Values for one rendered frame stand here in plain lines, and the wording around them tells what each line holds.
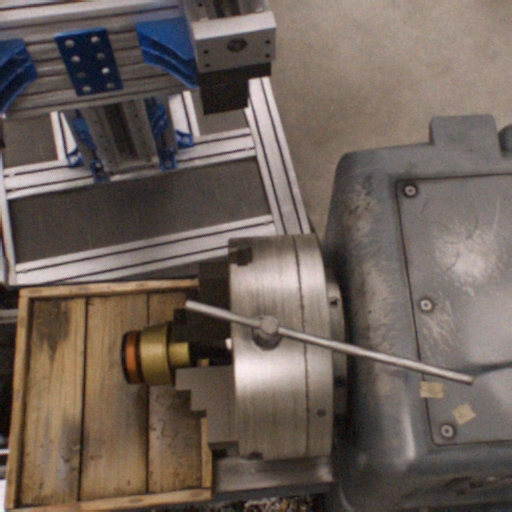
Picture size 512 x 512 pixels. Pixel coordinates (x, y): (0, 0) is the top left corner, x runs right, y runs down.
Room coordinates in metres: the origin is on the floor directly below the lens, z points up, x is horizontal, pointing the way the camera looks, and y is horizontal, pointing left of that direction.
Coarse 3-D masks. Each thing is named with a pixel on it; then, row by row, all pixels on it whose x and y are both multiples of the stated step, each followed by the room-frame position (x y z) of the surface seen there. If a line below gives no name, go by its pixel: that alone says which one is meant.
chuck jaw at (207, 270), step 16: (240, 256) 0.39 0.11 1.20; (208, 272) 0.37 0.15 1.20; (224, 272) 0.37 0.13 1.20; (208, 288) 0.35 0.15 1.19; (224, 288) 0.35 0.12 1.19; (208, 304) 0.33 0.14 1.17; (224, 304) 0.34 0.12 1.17; (176, 320) 0.31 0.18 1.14; (192, 320) 0.31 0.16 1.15; (208, 320) 0.32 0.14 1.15; (224, 320) 0.32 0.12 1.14; (176, 336) 0.29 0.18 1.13; (192, 336) 0.30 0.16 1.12; (208, 336) 0.30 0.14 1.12; (224, 336) 0.31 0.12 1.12
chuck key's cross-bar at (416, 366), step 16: (192, 304) 0.28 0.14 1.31; (240, 320) 0.27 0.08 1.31; (256, 320) 0.28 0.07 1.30; (288, 336) 0.27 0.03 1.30; (304, 336) 0.27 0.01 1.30; (320, 336) 0.27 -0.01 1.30; (352, 352) 0.26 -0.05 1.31; (368, 352) 0.26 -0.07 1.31; (416, 368) 0.25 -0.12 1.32; (432, 368) 0.25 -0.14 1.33
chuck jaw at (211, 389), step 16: (192, 368) 0.26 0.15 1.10; (208, 368) 0.26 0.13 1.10; (224, 368) 0.27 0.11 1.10; (176, 384) 0.23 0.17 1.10; (192, 384) 0.24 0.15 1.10; (208, 384) 0.24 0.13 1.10; (224, 384) 0.24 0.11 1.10; (192, 400) 0.22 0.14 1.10; (208, 400) 0.22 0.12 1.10; (224, 400) 0.22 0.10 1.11; (208, 416) 0.20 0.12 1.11; (224, 416) 0.20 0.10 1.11; (208, 432) 0.18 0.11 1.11; (224, 432) 0.18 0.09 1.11; (208, 448) 0.16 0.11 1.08
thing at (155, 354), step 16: (128, 336) 0.29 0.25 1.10; (144, 336) 0.29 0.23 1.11; (160, 336) 0.29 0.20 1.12; (128, 352) 0.26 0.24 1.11; (144, 352) 0.27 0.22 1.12; (160, 352) 0.27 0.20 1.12; (176, 352) 0.28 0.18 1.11; (192, 352) 0.29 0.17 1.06; (128, 368) 0.24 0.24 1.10; (144, 368) 0.25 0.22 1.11; (160, 368) 0.25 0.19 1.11; (176, 368) 0.26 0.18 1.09
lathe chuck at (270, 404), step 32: (256, 256) 0.39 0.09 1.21; (288, 256) 0.40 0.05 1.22; (256, 288) 0.34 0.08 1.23; (288, 288) 0.35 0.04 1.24; (288, 320) 0.31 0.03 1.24; (256, 352) 0.26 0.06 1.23; (288, 352) 0.27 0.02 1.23; (256, 384) 0.23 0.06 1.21; (288, 384) 0.23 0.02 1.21; (256, 416) 0.19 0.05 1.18; (288, 416) 0.20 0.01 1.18; (256, 448) 0.16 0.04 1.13; (288, 448) 0.17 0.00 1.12
